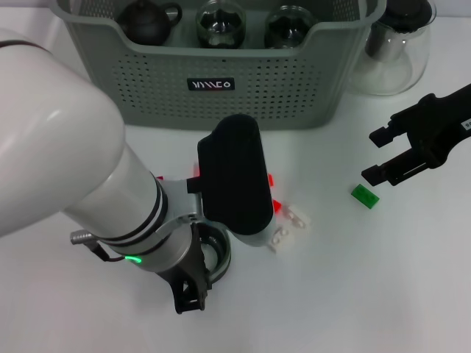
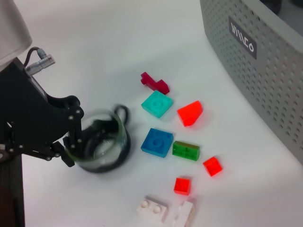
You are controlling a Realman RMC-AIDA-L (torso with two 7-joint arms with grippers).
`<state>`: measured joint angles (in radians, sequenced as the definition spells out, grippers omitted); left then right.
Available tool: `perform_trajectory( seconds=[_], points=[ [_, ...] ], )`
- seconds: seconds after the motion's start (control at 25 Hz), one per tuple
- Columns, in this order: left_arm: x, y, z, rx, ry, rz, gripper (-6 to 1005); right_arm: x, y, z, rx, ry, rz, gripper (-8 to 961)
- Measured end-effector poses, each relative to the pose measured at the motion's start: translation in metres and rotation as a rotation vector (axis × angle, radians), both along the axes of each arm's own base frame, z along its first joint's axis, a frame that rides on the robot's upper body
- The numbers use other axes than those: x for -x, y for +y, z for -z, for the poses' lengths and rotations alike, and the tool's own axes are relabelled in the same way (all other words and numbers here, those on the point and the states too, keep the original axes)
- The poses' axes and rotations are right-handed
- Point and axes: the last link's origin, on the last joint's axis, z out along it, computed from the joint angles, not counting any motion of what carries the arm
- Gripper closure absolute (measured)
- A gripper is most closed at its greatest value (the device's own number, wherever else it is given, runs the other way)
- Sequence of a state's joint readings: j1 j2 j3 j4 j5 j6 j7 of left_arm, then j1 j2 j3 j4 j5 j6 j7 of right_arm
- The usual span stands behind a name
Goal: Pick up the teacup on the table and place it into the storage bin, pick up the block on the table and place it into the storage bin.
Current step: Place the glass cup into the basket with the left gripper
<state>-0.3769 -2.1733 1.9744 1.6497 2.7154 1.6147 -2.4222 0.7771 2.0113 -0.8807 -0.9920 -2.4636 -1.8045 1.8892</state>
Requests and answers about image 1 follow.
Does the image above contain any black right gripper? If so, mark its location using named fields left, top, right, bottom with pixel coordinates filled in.
left=361, top=83, right=471, bottom=188

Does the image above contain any white plate brick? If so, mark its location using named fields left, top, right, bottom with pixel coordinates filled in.
left=267, top=227, right=295, bottom=254
left=285, top=205, right=312, bottom=229

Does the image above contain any green flat plate brick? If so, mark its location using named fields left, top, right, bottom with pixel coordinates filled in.
left=350, top=183, right=380, bottom=210

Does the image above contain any glass carafe with black lid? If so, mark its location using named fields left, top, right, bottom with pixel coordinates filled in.
left=345, top=0, right=437, bottom=97

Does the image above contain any grey-green perforated storage bin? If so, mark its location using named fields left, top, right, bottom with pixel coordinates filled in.
left=47, top=0, right=388, bottom=132

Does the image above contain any glass teacup with black sleeve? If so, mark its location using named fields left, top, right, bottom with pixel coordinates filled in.
left=191, top=220, right=233, bottom=284
left=263, top=4, right=317, bottom=49
left=195, top=0, right=247, bottom=49

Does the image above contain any black ceramic teapot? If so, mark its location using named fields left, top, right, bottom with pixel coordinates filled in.
left=116, top=0, right=184, bottom=47

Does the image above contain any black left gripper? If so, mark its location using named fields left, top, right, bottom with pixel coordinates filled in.
left=154, top=222, right=214, bottom=315

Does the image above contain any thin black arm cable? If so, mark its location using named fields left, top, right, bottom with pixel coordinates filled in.
left=69, top=229, right=127, bottom=263

